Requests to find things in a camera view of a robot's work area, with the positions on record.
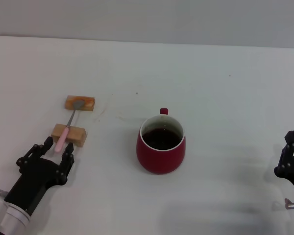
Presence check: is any pink handled metal spoon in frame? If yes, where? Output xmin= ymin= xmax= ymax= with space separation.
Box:
xmin=54 ymin=99 xmax=85 ymax=154

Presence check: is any red cup with coffee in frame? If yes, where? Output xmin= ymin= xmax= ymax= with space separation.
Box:
xmin=136 ymin=107 xmax=186 ymax=175

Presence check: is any plain light wooden block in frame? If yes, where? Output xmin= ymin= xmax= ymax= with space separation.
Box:
xmin=51 ymin=123 xmax=87 ymax=148

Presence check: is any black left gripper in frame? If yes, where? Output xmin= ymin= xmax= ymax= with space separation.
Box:
xmin=3 ymin=136 xmax=75 ymax=217

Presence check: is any orange stained wooden block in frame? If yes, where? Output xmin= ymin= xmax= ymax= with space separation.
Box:
xmin=63 ymin=95 xmax=96 ymax=112

